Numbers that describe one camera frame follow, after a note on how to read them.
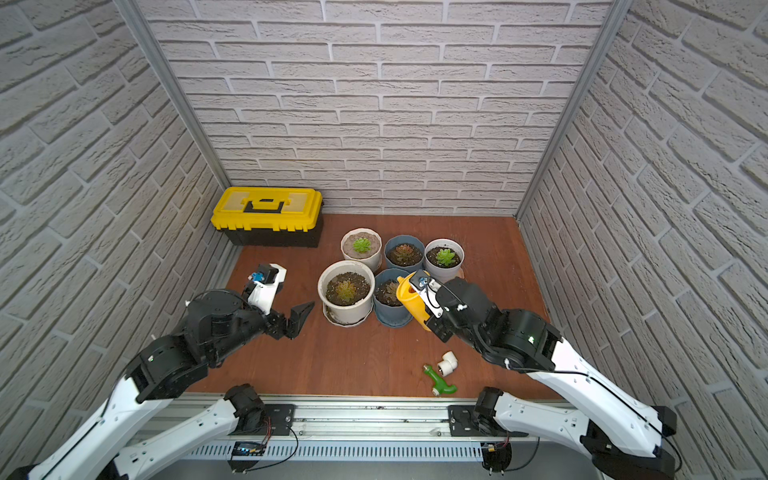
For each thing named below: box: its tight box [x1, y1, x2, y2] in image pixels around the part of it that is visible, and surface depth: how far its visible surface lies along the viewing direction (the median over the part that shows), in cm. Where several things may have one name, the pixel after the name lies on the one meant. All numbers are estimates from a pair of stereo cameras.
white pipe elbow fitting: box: [437, 351, 459, 377], surface depth 83 cm
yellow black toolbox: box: [210, 187, 323, 247], surface depth 100 cm
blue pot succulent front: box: [373, 268, 414, 328], surface depth 91 cm
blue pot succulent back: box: [384, 234, 425, 272], surface depth 99 cm
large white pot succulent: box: [318, 259, 376, 328], surface depth 89 cm
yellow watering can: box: [396, 271, 431, 332], surface depth 68 cm
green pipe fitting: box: [423, 364, 458, 396], surface depth 80 cm
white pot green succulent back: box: [340, 227, 383, 272], surface depth 98 cm
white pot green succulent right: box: [424, 238, 465, 284], surface depth 98 cm
